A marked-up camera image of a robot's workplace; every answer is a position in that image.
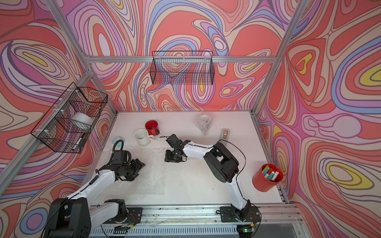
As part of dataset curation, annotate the clear bubble wrap sheet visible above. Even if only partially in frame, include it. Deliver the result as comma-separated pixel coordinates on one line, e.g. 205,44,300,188
98,148,166,200
197,115,212,135

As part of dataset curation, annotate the red ceramic mug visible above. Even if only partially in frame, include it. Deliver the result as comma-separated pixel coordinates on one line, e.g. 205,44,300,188
145,120,160,136

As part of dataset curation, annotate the clear bubble wrap sheet top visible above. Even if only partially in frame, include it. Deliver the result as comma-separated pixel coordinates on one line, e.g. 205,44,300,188
197,115,212,135

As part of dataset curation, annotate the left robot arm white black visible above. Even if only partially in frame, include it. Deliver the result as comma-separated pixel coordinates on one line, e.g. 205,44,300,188
41,139,145,238

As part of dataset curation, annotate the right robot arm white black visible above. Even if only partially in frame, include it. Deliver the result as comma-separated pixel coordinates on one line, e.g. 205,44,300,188
164,134,252,222

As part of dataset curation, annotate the small teal alarm clock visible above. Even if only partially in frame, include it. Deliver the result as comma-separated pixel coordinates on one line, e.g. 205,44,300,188
112,136,125,144

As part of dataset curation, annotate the white ceramic mug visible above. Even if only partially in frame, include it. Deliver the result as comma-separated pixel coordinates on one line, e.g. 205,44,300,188
134,129,154,146

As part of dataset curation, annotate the grey tape dispenser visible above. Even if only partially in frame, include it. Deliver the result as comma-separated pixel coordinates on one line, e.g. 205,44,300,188
220,129,230,140

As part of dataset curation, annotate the white tape roll in basket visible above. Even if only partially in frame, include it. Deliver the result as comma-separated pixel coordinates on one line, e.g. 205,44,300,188
71,112,94,126

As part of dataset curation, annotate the red cup of markers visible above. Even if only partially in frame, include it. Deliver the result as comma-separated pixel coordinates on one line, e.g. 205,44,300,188
252,164,283,192

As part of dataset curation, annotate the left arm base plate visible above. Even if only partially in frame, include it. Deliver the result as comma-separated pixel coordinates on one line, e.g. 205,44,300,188
103,207,143,225

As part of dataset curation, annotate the marker in wire basket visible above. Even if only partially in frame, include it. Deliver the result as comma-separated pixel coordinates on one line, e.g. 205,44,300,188
72,137,86,151

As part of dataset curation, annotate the black wire basket left wall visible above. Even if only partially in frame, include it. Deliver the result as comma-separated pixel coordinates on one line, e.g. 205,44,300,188
30,83,108,154

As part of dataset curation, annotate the black wire basket wall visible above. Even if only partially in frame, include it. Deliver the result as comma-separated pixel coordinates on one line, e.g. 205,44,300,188
30,83,108,154
149,50,215,86

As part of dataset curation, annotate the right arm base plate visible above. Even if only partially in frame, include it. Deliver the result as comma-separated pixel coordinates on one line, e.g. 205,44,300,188
216,205,262,224

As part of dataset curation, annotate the black wire basket back wall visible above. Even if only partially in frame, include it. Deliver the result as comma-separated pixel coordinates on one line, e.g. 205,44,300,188
149,50,215,86

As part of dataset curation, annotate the aluminium front rail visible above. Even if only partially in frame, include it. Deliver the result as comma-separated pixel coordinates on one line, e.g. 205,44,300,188
127,203,304,227

